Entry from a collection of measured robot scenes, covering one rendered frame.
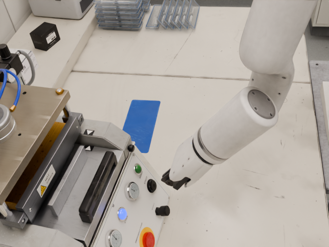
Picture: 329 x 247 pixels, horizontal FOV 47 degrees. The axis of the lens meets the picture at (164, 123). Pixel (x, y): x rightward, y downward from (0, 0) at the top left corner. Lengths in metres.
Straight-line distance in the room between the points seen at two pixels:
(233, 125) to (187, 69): 0.75
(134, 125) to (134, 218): 0.40
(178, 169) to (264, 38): 0.33
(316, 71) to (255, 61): 0.83
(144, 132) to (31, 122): 0.50
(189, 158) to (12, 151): 0.33
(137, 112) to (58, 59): 0.40
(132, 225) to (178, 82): 0.63
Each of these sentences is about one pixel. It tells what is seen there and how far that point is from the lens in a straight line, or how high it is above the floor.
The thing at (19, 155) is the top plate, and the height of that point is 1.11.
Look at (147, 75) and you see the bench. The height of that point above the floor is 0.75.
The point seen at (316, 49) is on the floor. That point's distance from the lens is 2.90.
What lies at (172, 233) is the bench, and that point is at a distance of 0.97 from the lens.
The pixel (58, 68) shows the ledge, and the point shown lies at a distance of 1.45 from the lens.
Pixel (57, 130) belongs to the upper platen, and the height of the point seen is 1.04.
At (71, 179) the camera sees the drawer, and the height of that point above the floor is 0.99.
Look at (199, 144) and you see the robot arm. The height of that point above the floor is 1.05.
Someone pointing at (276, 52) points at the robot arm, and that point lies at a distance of 0.61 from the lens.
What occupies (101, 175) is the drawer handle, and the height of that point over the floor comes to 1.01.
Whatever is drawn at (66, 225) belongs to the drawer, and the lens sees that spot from 0.77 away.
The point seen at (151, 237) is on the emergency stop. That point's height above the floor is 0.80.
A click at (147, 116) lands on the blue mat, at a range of 1.23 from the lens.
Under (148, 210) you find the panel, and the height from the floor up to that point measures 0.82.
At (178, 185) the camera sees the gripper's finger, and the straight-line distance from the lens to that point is 0.82.
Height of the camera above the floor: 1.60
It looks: 45 degrees down
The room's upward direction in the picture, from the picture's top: 7 degrees counter-clockwise
